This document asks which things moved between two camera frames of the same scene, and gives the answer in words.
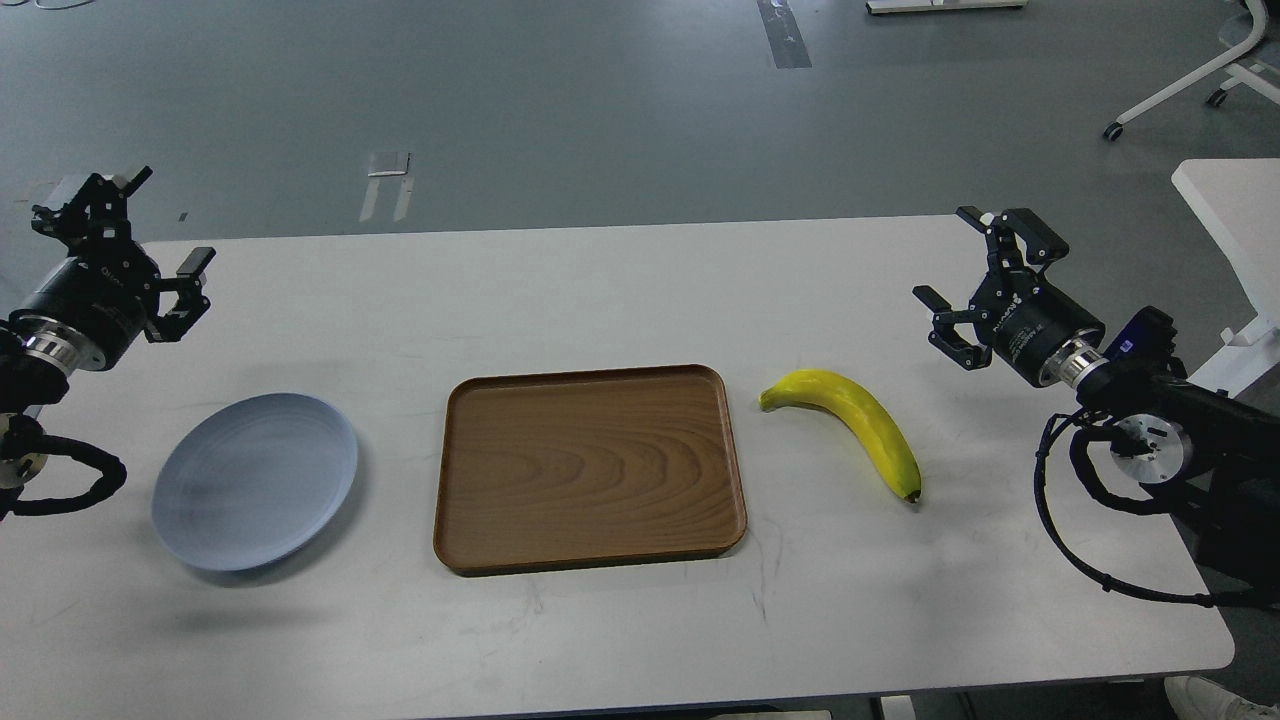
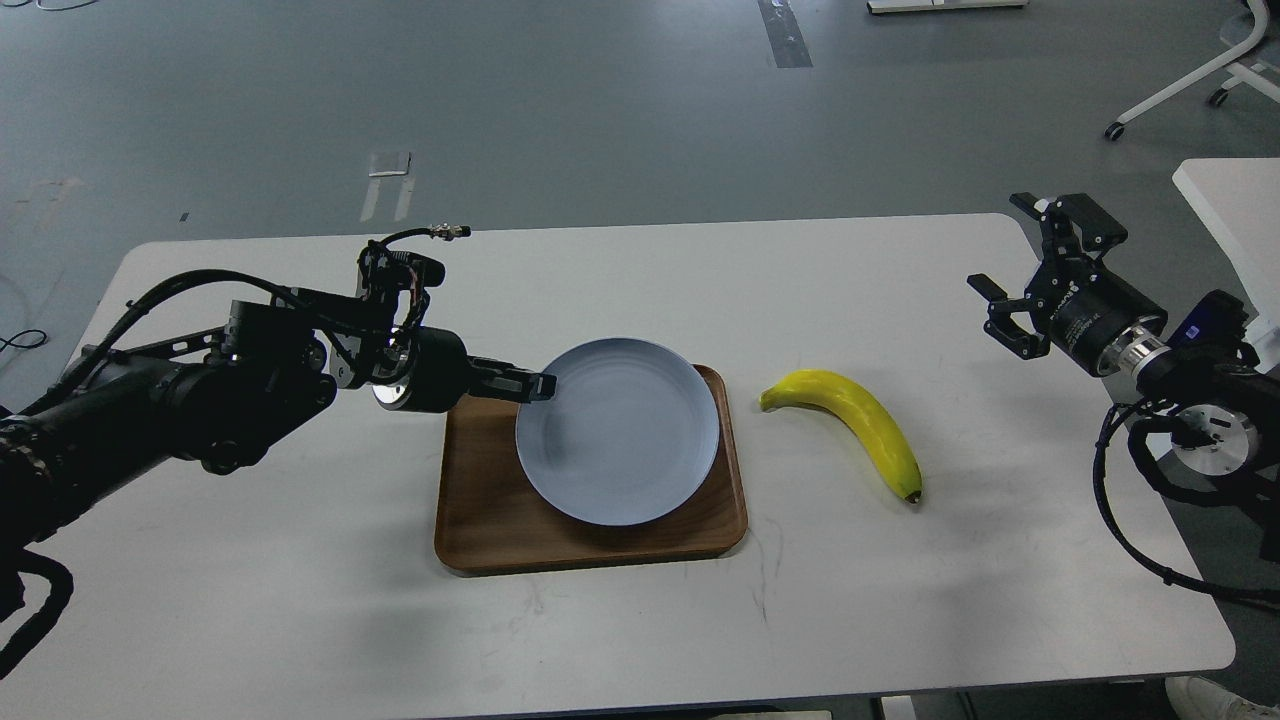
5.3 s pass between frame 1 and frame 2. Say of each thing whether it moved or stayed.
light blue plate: moved
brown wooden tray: stayed
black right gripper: moved
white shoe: stayed
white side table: stayed
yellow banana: stayed
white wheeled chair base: stayed
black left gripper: moved
